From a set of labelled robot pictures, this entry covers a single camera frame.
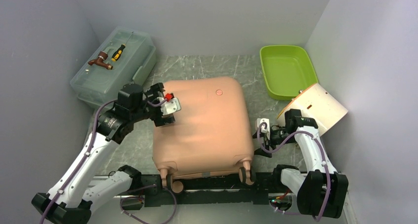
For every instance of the translucent plastic toolbox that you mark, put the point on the translucent plastic toolbox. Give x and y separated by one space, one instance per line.
95 85

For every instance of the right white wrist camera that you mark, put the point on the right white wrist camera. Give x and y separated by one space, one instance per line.
263 128

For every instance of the green plastic tray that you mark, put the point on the green plastic tray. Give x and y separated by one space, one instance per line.
286 69

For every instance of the cream appliance with orange rim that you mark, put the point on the cream appliance with orange rim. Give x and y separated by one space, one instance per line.
315 102

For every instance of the aluminium frame profile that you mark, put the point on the aluminium frame profile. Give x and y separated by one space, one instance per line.
79 199

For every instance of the yellow black screwdriver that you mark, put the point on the yellow black screwdriver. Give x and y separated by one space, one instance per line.
117 54

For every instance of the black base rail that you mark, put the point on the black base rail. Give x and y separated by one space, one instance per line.
210 190

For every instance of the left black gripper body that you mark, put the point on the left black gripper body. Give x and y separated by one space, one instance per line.
155 113

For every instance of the pink hard-shell suitcase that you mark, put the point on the pink hard-shell suitcase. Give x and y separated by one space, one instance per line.
211 135

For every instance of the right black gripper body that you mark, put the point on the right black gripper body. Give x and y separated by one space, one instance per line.
277 137

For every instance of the brown brass faucet valve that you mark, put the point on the brown brass faucet valve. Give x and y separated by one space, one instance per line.
100 61

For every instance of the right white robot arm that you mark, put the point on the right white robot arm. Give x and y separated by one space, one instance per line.
321 192

